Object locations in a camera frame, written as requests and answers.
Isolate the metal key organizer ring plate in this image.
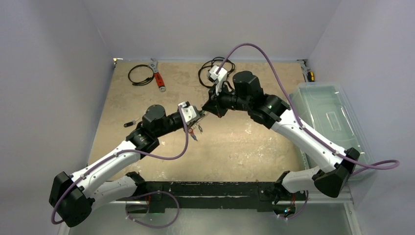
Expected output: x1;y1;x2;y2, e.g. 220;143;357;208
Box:
187;111;207;141

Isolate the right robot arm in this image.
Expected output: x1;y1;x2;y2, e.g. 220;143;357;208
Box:
202;69;360;199

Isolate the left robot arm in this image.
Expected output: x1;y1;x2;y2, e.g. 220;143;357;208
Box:
49;102;200;227

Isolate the yellow black clamp tool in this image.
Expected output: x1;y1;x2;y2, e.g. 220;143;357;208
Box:
297;59;315;82

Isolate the clear plastic storage bin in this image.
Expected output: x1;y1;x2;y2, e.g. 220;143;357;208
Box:
289;82;374;165

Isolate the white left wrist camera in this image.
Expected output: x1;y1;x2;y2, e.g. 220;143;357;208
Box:
178;101;201;126

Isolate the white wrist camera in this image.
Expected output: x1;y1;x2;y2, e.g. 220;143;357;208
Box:
178;101;201;126
208;65;228;95

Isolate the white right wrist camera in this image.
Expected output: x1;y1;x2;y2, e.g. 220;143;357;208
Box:
208;65;228;95

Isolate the black coiled cable right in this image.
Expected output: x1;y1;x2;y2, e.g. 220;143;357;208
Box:
198;56;236;89

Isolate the black coiled cable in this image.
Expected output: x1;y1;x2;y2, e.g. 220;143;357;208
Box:
127;64;155;87
198;56;236;89

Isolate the black coiled cable left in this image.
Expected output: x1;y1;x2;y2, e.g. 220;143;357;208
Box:
127;64;155;87

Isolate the red handled adjustable wrench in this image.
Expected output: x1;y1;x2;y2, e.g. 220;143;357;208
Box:
149;58;166;92

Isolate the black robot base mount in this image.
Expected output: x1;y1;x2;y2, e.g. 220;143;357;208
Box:
127;172;306;213

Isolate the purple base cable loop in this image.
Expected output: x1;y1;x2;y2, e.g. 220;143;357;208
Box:
124;190;181;229

